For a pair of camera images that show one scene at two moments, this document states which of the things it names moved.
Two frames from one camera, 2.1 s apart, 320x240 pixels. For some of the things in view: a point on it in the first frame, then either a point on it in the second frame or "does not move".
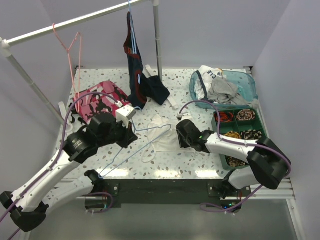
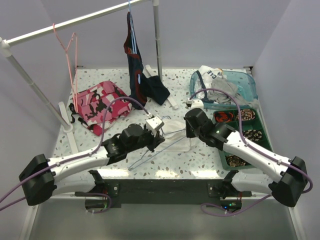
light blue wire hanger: [141, 151] -> [132, 167]
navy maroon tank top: [139, 99] does not move
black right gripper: [182, 145] -> [188, 134]
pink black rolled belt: [245, 114] does not move
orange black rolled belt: [224, 116] does not move
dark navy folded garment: [154, 88] does not move
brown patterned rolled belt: [233, 162] does not move
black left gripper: [127, 132] -> [155, 141]
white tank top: [162, 136] does not move
